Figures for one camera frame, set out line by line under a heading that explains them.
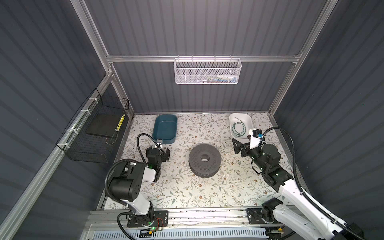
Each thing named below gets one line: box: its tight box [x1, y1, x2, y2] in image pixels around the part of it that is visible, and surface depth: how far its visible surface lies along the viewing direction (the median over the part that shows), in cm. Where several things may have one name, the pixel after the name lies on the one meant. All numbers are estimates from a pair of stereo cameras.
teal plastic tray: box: [152, 114, 178, 145], surface depth 111 cm
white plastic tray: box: [229, 113, 254, 143], surface depth 114 cm
